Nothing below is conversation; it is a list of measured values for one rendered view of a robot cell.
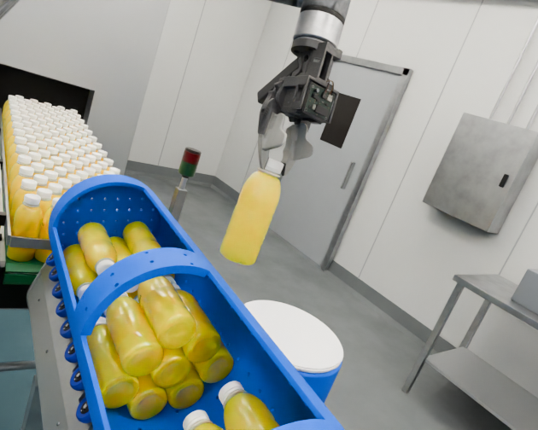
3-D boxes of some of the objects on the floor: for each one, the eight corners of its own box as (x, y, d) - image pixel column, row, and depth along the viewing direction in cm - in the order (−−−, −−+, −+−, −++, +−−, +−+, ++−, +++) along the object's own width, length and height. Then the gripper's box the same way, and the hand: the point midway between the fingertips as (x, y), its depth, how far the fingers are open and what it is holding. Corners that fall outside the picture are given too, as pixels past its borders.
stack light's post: (108, 416, 190) (178, 189, 162) (107, 409, 193) (175, 185, 165) (118, 415, 193) (188, 191, 164) (115, 409, 196) (184, 187, 168)
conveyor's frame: (-62, 524, 132) (-12, 269, 109) (-35, 264, 258) (-10, 119, 235) (99, 485, 160) (165, 277, 137) (52, 268, 286) (82, 140, 263)
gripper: (310, 27, 62) (270, 168, 63) (359, 60, 70) (322, 186, 70) (274, 34, 69) (238, 162, 70) (322, 63, 76) (289, 178, 77)
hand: (272, 164), depth 72 cm, fingers closed on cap, 4 cm apart
